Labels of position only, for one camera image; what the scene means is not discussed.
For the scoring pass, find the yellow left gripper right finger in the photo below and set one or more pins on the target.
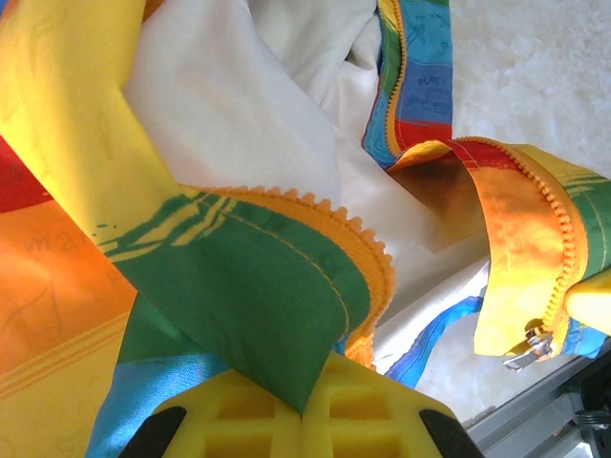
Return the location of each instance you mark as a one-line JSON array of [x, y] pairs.
[[363, 410]]

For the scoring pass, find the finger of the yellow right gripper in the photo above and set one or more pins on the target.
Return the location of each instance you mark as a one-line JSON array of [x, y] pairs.
[[592, 300]]

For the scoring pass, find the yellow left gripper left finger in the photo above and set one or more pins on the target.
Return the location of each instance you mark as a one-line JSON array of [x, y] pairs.
[[238, 420]]

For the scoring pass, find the silver zipper slider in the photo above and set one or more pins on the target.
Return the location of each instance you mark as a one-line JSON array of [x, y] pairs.
[[534, 344]]

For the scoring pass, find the aluminium frame rail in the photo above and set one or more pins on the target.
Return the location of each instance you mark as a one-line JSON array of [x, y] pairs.
[[539, 410]]

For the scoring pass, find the rainbow colour-block zip jacket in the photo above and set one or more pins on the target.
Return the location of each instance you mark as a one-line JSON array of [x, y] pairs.
[[238, 267]]

